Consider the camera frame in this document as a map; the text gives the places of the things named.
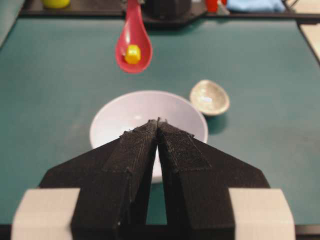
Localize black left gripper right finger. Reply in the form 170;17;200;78
156;116;297;240

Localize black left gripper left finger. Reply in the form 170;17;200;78
11;119;159;240

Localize yellow hexagonal prism block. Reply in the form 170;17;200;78
124;44;141;65

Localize pink plastic spoon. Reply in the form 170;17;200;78
115;0;153;74

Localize white large bowl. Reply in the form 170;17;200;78
89;90;209;185

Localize small speckled ceramic dish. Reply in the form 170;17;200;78
189;79;230;117

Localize yellow stacked plastic cups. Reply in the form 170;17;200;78
42;0;71;9

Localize red plastic cup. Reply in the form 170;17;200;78
205;0;218;13

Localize light blue cloth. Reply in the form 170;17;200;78
226;0;286;13

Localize small metal bracket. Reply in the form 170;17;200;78
216;0;230;16

